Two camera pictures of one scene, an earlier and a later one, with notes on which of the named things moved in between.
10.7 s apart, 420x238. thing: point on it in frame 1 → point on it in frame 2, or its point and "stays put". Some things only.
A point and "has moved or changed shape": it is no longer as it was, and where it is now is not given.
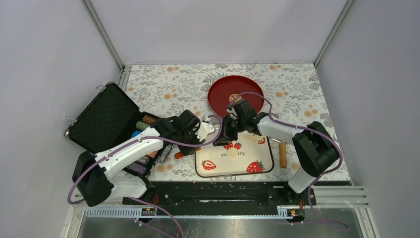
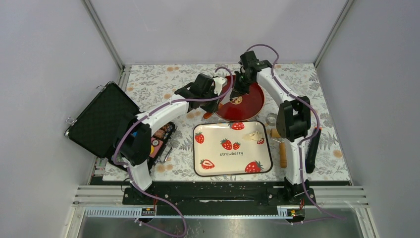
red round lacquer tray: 222,91 stays put
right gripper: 227,137 → 237,90
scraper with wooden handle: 181,154 → 207,115
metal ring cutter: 227,124 has moved or changed shape
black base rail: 221,194 stays put
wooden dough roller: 283,154 stays put
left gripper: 198,137 → 212,108
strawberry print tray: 255,156 stays put
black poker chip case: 112,117 stays put
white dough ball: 250,136 stays put
